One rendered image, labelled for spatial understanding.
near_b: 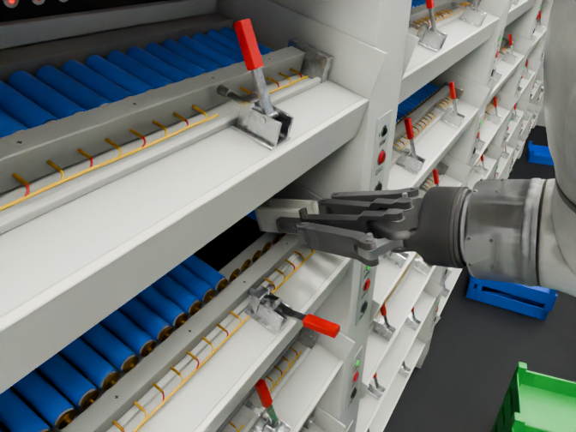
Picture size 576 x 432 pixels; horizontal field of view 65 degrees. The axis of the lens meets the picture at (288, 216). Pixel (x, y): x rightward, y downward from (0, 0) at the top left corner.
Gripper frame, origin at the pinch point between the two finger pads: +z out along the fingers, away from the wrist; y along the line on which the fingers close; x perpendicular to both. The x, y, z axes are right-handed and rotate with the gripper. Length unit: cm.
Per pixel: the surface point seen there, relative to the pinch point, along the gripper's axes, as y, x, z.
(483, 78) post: -76, 1, -5
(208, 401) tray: 20.4, 7.8, -3.0
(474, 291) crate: -124, 96, 12
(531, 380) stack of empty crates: -65, 80, -16
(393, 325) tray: -38, 46, 7
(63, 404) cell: 28.5, 2.2, 2.7
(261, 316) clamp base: 10.5, 6.3, -1.9
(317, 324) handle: 9.9, 6.2, -8.3
